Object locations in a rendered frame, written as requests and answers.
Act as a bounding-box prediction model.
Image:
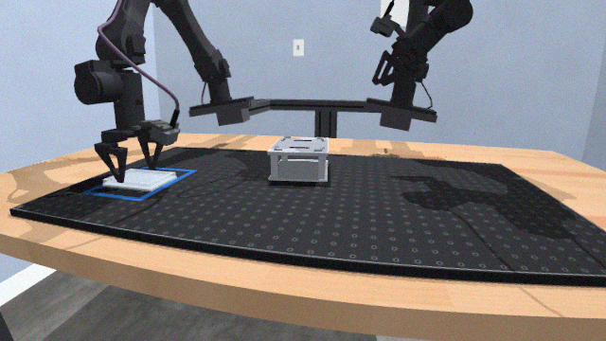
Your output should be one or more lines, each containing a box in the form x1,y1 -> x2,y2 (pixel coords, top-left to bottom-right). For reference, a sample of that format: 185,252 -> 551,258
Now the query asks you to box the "white well plate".
102,169 -> 177,191

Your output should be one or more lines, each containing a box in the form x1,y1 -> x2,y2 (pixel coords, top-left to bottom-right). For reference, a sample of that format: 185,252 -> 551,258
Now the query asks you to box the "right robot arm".
74,0 -> 254,146

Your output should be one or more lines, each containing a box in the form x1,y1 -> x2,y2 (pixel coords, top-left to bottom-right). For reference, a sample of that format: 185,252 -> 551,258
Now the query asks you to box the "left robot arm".
366,0 -> 473,116

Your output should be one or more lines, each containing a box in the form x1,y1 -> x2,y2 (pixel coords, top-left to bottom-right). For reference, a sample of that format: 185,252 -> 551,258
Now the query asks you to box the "blue rectangular tape outline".
82,168 -> 196,201

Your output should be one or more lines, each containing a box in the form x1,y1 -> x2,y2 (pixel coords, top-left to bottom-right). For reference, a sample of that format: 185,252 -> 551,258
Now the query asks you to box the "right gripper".
94,100 -> 175,183

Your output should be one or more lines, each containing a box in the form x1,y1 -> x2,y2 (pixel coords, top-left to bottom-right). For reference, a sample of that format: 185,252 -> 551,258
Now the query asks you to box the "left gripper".
372,20 -> 439,86

